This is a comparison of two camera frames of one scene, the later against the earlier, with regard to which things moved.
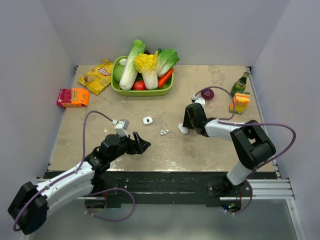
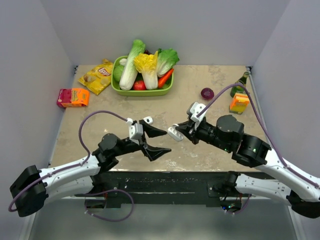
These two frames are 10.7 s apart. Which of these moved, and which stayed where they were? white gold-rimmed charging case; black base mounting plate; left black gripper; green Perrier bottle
Moved: left black gripper
Stayed: green Perrier bottle; white gold-rimmed charging case; black base mounting plate
